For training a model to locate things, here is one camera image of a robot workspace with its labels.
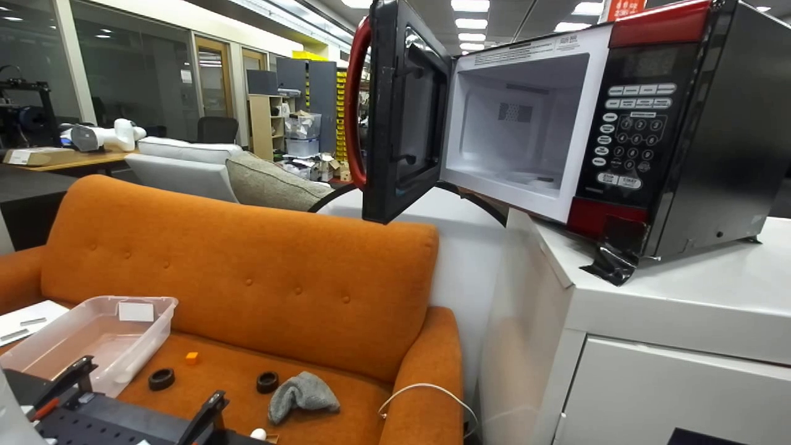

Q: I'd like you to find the black office chair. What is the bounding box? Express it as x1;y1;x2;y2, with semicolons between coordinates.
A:
194;113;241;146

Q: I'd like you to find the wooden shelf unit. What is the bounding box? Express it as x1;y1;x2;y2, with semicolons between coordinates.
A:
245;92;292;160

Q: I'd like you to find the black clamp lever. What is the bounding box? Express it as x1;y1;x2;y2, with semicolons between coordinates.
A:
174;389;232;445

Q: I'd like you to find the wooden desk with papers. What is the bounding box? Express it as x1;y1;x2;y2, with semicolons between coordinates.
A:
0;146;132;176

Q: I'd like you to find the wooden framed door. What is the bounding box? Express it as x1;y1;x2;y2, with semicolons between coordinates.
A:
194;34;235;118

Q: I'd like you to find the white sofa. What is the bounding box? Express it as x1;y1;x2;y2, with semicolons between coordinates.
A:
120;133;245;206

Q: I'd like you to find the white cabinet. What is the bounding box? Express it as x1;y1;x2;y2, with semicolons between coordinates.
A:
476;207;791;445

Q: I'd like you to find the grey fabric cushion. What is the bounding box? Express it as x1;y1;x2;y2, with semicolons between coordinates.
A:
223;149;336;212

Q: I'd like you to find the black perforated mount plate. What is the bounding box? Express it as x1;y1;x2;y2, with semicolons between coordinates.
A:
0;366;274;445

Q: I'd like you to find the red bottle white print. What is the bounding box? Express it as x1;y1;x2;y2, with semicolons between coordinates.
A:
604;0;651;24

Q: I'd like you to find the black clamp with red handle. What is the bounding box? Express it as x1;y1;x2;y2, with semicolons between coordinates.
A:
26;353;99;417

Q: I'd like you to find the clear plastic box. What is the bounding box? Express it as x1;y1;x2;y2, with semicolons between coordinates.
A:
0;293;181;401

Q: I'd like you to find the red black microwave oven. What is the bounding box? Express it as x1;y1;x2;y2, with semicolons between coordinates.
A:
342;0;791;287

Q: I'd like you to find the thin white cable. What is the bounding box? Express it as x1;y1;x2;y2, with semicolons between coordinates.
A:
376;381;481;441

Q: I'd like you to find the white device on desk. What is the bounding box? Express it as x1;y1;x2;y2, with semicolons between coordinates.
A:
57;117;147;154

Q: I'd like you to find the orange fabric couch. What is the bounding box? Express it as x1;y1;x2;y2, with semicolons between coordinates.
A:
0;172;467;445

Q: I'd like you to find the white paper sheet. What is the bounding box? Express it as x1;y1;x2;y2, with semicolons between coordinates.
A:
0;296;71;348

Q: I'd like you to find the yellow black striped pillar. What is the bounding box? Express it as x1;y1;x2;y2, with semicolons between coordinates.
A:
331;66;354;164

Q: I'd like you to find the black equipment rack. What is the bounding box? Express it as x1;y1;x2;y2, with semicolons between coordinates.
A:
0;77;62;151

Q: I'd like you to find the dark grey cabinet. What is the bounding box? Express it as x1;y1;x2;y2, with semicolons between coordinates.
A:
274;55;341;155

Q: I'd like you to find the grey cloth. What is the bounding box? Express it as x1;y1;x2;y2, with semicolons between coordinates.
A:
266;369;342;427

